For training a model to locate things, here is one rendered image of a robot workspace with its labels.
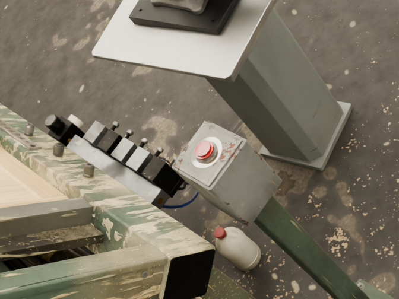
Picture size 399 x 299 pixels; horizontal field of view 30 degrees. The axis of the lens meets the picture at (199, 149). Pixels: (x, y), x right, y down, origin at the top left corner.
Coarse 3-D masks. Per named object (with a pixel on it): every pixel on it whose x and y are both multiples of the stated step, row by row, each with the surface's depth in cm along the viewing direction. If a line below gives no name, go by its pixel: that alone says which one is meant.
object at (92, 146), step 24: (48, 120) 195; (72, 120) 198; (72, 144) 193; (96, 144) 186; (120, 144) 180; (144, 144) 182; (120, 168) 179; (144, 168) 174; (168, 168) 171; (144, 192) 171; (168, 192) 174
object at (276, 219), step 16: (272, 208) 157; (256, 224) 164; (272, 224) 159; (288, 224) 163; (288, 240) 165; (304, 240) 169; (304, 256) 172; (320, 256) 176; (320, 272) 179; (336, 272) 184; (336, 288) 187; (352, 288) 192
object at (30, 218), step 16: (0, 208) 144; (16, 208) 146; (32, 208) 147; (48, 208) 148; (64, 208) 150; (80, 208) 152; (0, 224) 140; (16, 224) 142; (32, 224) 145; (48, 224) 148; (64, 224) 150; (80, 224) 153
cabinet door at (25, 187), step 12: (0, 156) 176; (12, 156) 177; (0, 168) 170; (12, 168) 170; (24, 168) 171; (0, 180) 163; (12, 180) 164; (24, 180) 165; (36, 180) 166; (0, 192) 157; (12, 192) 158; (24, 192) 160; (36, 192) 160; (48, 192) 161; (60, 192) 162; (0, 204) 151; (12, 204) 152; (24, 204) 153
